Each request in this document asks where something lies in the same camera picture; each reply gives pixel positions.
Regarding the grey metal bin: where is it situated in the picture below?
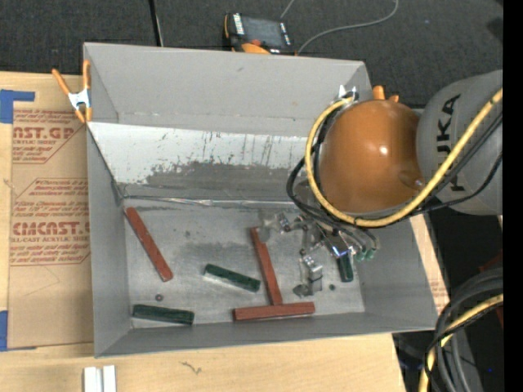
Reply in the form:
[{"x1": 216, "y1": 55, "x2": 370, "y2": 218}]
[{"x1": 83, "y1": 42, "x2": 440, "y2": 359}]

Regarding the dark green flat block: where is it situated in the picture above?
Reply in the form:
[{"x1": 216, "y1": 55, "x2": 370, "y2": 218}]
[
  {"x1": 337, "y1": 254, "x2": 355, "y2": 284},
  {"x1": 131, "y1": 303, "x2": 196, "y2": 327},
  {"x1": 203, "y1": 263, "x2": 262, "y2": 294}
]

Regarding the brown cardboard board red print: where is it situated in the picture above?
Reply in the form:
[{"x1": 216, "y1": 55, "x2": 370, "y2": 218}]
[{"x1": 0, "y1": 70, "x2": 451, "y2": 351}]

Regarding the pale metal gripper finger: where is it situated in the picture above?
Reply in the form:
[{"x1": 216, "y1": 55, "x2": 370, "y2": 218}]
[
  {"x1": 293, "y1": 254, "x2": 325, "y2": 298},
  {"x1": 258, "y1": 212, "x2": 296, "y2": 243}
]

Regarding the red-brown flat block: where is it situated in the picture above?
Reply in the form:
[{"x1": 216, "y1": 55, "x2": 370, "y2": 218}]
[
  {"x1": 248, "y1": 226, "x2": 284, "y2": 307},
  {"x1": 231, "y1": 301, "x2": 317, "y2": 323},
  {"x1": 123, "y1": 206, "x2": 175, "y2": 283}
]

